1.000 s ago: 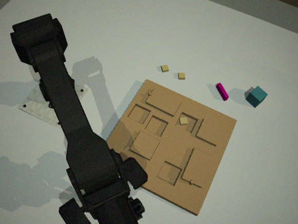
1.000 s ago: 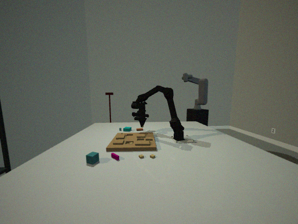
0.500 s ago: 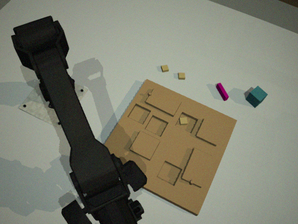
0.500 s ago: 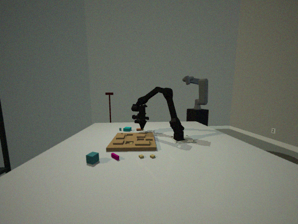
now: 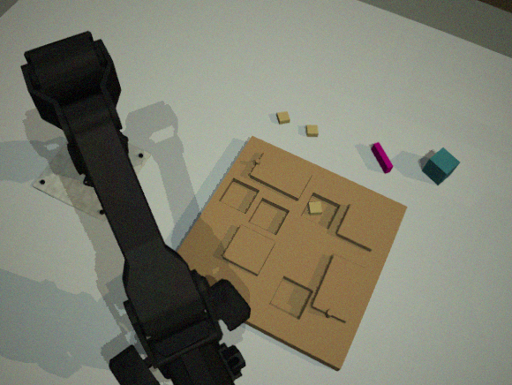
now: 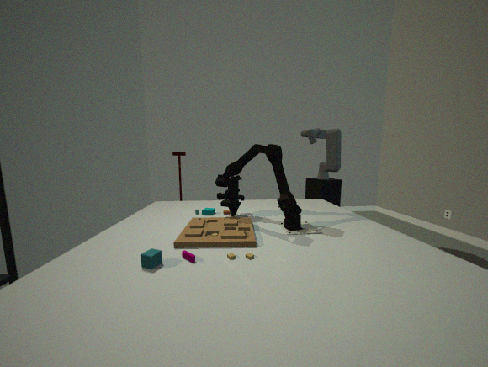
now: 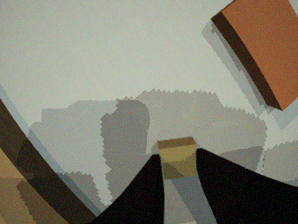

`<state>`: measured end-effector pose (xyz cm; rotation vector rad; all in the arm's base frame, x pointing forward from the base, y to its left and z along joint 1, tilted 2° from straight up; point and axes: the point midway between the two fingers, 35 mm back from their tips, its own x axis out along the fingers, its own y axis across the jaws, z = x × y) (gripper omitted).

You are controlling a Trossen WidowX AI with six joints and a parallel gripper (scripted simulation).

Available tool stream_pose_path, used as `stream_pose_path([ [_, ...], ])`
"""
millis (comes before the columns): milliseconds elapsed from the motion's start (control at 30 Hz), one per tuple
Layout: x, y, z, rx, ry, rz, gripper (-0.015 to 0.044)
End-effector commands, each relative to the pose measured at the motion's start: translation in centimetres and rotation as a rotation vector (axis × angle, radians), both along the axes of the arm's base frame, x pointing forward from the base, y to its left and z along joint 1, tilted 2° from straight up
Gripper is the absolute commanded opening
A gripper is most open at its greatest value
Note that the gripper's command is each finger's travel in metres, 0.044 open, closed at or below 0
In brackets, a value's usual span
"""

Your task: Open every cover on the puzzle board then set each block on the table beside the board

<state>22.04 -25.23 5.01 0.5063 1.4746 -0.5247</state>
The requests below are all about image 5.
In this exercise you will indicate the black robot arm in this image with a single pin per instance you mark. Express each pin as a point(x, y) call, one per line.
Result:
point(74, 86)

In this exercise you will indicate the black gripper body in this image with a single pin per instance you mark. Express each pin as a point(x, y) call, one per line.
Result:
point(130, 369)

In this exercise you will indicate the magenta rectangular block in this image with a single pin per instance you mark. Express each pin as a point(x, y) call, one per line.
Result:
point(382, 158)

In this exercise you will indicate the teal cube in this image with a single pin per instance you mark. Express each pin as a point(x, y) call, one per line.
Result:
point(440, 166)

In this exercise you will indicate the small yellow block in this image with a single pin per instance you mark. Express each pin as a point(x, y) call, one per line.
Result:
point(283, 117)
point(312, 130)
point(315, 208)

